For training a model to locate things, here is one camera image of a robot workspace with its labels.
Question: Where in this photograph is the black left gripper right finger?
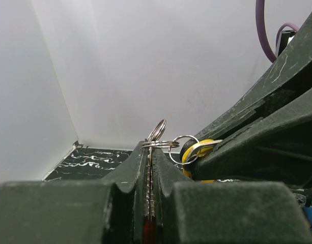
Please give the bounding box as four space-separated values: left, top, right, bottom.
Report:
152 149 312 243

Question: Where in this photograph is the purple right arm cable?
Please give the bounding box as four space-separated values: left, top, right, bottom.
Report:
256 0 300 63

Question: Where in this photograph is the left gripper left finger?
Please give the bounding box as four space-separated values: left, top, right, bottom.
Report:
0 143 148 243

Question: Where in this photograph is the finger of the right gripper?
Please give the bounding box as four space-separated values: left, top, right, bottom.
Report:
191 88 312 188

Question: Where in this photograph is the metal keyring with spring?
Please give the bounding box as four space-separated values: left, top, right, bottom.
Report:
142 119 199 165

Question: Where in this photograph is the yellow headed key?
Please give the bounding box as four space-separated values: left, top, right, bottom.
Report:
182 139 222 179

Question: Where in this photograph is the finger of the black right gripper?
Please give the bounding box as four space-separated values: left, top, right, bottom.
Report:
196 12 312 140

